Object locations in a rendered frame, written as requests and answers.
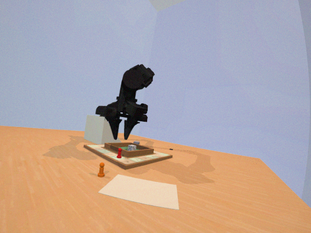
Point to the grey die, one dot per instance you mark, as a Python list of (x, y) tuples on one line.
[(132, 147)]

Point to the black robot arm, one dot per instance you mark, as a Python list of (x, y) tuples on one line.
[(134, 79)]

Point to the cream flat sheet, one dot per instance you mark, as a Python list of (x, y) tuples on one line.
[(142, 191)]

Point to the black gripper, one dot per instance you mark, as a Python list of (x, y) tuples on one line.
[(114, 115)]

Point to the orange game pawn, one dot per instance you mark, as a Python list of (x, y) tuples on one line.
[(101, 174)]

